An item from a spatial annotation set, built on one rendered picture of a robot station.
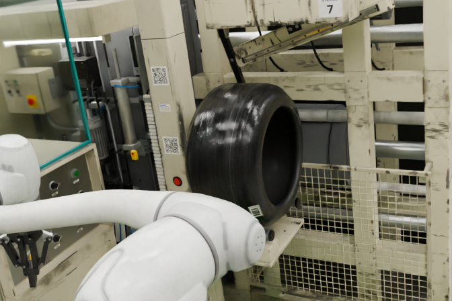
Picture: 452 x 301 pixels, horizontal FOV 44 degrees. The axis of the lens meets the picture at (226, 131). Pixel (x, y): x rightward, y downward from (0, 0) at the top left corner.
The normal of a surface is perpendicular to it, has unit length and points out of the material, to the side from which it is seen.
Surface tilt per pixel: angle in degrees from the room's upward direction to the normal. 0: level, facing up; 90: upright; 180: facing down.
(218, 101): 24
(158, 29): 90
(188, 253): 54
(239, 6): 90
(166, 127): 90
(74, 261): 90
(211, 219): 30
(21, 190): 110
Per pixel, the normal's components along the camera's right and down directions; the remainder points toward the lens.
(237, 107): -0.35, -0.62
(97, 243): 0.88, 0.04
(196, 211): 0.09, -0.95
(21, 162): 0.69, 0.17
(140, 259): 0.16, -0.79
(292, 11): -0.46, 0.33
